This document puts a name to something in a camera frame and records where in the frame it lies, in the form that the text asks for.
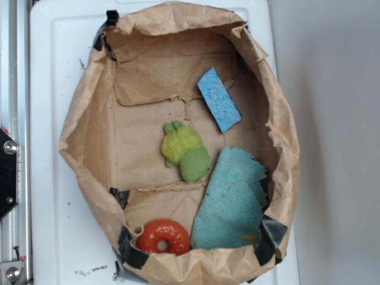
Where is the blue sponge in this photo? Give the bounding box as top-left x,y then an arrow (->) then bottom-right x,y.
197,67 -> 242,133

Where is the teal terry cloth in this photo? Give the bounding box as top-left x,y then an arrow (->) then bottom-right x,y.
191,146 -> 268,250

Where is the black metal bracket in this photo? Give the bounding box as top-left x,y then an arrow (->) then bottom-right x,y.
0,127 -> 19,221

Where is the brown paper bag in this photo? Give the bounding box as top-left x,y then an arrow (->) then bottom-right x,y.
59,2 -> 300,284

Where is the orange ceramic donut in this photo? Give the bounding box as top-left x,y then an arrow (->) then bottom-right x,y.
137,219 -> 191,255

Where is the white plastic tray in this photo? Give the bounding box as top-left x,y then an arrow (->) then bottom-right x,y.
28,0 -> 300,285

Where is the green plush frog toy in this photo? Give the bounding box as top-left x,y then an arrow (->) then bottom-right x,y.
161,121 -> 212,183

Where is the aluminium frame rail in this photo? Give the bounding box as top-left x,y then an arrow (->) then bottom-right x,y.
1,1 -> 33,284

